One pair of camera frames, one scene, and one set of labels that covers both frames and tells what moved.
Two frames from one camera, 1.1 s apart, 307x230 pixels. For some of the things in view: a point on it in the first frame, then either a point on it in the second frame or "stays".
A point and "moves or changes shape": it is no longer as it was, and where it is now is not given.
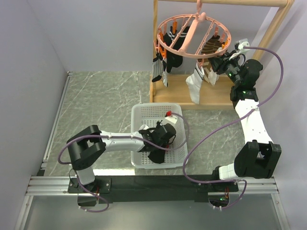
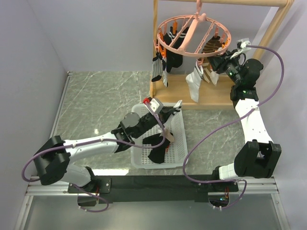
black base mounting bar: (153, 189) stays
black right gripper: (219, 63) stays
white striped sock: (143, 127) moves or changes shape
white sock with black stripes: (194, 82) stays
